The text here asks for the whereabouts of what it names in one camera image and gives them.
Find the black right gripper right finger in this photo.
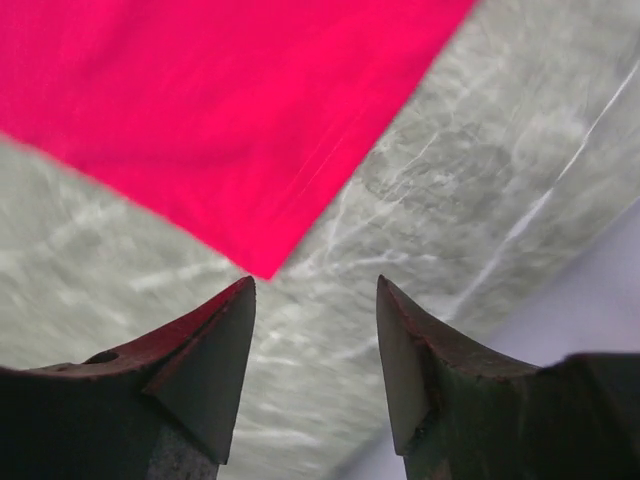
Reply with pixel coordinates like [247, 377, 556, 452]
[376, 278, 639, 479]

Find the red t-shirt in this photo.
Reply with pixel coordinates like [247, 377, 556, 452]
[1, 0, 472, 279]

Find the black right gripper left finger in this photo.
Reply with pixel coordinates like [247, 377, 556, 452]
[1, 277, 256, 479]

